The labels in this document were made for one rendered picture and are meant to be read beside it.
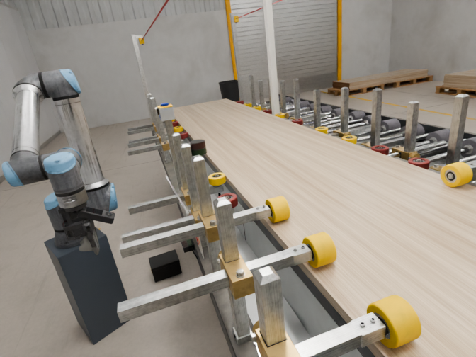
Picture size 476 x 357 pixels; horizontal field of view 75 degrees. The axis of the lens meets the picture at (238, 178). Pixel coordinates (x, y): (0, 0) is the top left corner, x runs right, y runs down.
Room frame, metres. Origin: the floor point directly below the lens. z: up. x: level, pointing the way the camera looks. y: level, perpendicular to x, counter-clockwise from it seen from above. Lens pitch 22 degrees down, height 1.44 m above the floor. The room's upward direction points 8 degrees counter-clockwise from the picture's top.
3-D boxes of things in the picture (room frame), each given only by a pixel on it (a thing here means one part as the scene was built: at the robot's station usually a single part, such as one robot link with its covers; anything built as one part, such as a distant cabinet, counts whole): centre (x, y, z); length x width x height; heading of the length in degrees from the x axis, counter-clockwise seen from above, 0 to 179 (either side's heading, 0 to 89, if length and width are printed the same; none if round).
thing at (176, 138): (1.36, 0.25, 0.89); 0.04 x 0.04 x 0.48; 16
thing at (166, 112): (1.61, 0.32, 1.18); 0.07 x 0.07 x 0.08; 16
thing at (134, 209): (1.31, 0.29, 0.84); 0.44 x 0.03 x 0.04; 106
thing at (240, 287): (0.62, 0.04, 0.95); 0.14 x 0.06 x 0.05; 16
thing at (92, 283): (1.50, 0.92, 0.30); 0.25 x 0.25 x 0.60; 42
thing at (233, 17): (3.89, -0.20, 1.25); 0.09 x 0.08 x 1.10; 16
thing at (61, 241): (1.50, 0.92, 0.65); 0.19 x 0.19 x 0.10
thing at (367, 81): (8.59, -4.13, 0.23); 2.42 x 0.76 x 0.17; 104
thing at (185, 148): (1.12, 0.18, 0.90); 0.04 x 0.04 x 0.48; 16
